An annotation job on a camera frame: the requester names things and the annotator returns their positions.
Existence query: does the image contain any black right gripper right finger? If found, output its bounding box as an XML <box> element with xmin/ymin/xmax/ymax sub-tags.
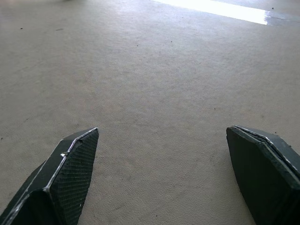
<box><xmin>226</xmin><ymin>125</ymin><xmax>300</xmax><ymax>225</ymax></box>

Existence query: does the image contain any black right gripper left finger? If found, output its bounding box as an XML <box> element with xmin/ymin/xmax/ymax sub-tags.
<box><xmin>0</xmin><ymin>127</ymin><xmax>100</xmax><ymax>225</ymax></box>

